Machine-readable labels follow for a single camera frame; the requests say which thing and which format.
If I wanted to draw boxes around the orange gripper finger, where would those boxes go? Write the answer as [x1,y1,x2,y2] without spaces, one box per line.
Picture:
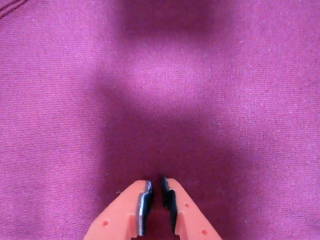
[161,176,223,240]
[83,179,154,240]

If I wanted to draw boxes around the maroon cloth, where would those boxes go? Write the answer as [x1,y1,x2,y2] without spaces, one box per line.
[0,0,320,240]

